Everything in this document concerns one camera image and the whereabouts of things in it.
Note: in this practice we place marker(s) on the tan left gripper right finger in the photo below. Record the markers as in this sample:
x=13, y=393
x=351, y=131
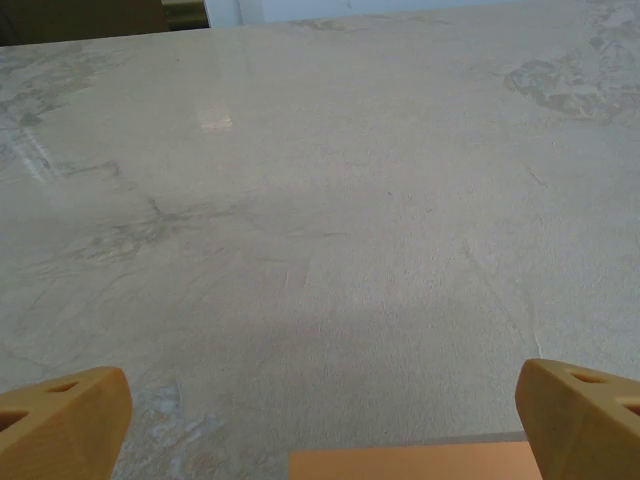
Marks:
x=585, y=430

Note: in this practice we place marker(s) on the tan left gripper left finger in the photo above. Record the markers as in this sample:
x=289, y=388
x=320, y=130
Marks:
x=60, y=425

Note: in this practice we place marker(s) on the orange cloth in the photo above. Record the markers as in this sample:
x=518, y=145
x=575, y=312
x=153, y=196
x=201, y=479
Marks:
x=400, y=465

